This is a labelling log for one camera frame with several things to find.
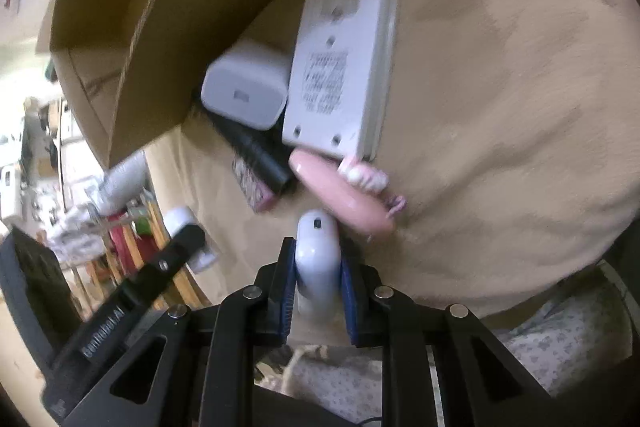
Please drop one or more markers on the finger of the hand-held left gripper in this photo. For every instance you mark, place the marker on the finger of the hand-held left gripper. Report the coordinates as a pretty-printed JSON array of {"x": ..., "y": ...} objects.
[{"x": 170, "y": 257}]

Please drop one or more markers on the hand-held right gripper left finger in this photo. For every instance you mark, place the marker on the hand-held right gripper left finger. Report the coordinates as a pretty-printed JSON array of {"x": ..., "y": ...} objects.
[{"x": 288, "y": 292}]

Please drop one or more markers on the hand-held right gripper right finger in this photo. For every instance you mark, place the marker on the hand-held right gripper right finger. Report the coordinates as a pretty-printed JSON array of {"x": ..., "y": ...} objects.
[{"x": 350, "y": 307}]

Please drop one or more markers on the small white rounded case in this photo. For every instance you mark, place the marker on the small white rounded case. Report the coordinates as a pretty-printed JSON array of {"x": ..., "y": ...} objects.
[{"x": 319, "y": 267}]

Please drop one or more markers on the pink rounded plastic object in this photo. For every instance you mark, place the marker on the pink rounded plastic object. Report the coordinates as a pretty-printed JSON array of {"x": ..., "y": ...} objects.
[{"x": 340, "y": 202}]

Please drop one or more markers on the pink patterned small box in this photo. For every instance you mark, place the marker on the pink patterned small box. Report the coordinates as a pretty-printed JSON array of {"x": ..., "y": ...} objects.
[{"x": 252, "y": 187}]

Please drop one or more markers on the black cosmetic tube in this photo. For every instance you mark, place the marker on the black cosmetic tube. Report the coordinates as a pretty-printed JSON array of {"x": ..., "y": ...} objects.
[{"x": 255, "y": 147}]

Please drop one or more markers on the white charger adapter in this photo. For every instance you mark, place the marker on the white charger adapter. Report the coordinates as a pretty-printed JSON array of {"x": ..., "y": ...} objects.
[{"x": 245, "y": 82}]

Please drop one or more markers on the wooden rack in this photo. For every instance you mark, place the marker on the wooden rack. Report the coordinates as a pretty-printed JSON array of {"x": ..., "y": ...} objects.
[{"x": 150, "y": 227}]

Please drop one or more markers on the red bag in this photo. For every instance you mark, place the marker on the red bag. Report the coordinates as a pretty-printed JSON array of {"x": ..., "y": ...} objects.
[{"x": 125, "y": 242}]

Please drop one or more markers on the white plastic bag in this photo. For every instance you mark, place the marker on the white plastic bag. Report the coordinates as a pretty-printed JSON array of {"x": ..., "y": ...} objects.
[{"x": 122, "y": 182}]

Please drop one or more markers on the white beaded flower clip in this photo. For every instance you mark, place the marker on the white beaded flower clip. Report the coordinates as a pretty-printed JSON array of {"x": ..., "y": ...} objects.
[{"x": 365, "y": 179}]

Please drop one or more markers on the cluttered storage shelf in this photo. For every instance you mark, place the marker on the cluttered storage shelf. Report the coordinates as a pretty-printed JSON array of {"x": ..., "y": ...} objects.
[{"x": 50, "y": 157}]

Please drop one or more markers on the floral printed cloth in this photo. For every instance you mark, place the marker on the floral printed cloth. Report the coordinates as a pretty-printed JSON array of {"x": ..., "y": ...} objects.
[{"x": 565, "y": 342}]

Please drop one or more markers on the white flat plastic device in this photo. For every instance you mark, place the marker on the white flat plastic device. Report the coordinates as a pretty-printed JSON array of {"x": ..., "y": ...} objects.
[{"x": 340, "y": 57}]

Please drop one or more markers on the beige blanket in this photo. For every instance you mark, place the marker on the beige blanket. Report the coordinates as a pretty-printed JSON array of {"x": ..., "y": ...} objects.
[{"x": 500, "y": 107}]

